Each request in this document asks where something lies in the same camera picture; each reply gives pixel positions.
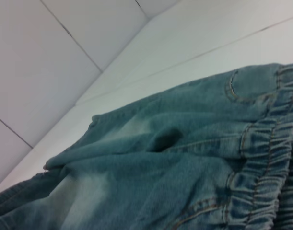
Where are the blue denim shorts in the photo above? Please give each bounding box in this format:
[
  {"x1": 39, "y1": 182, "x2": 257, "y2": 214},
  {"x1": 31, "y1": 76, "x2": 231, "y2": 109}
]
[{"x1": 0, "y1": 61, "x2": 293, "y2": 230}]

